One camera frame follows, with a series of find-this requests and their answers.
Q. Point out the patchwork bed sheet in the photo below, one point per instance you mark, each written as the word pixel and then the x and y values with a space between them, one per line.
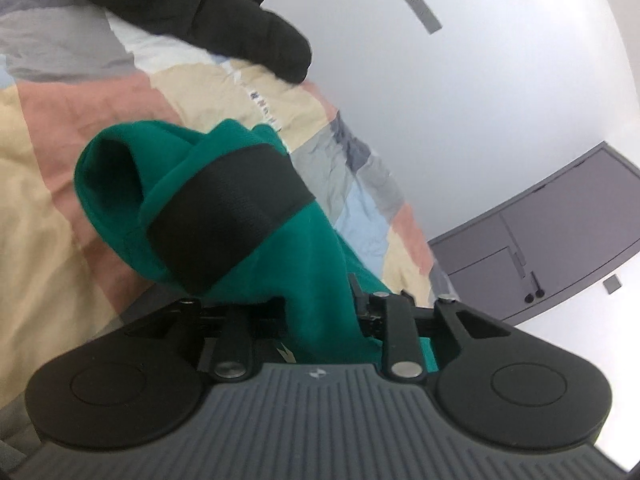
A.
pixel 50 135

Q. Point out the small grey wall socket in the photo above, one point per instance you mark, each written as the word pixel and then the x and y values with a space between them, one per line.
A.
pixel 612 284

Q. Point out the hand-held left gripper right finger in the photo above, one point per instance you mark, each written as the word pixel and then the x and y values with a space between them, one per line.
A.
pixel 400 330

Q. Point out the grey wall switch panel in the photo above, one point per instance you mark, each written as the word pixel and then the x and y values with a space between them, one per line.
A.
pixel 419 6

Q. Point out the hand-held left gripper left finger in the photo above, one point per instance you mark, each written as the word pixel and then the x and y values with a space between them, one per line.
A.
pixel 235 340

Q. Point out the green hoodie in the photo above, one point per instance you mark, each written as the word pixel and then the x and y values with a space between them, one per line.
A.
pixel 300 270

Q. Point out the black puffer jacket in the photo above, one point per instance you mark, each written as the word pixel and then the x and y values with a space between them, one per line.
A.
pixel 210 5

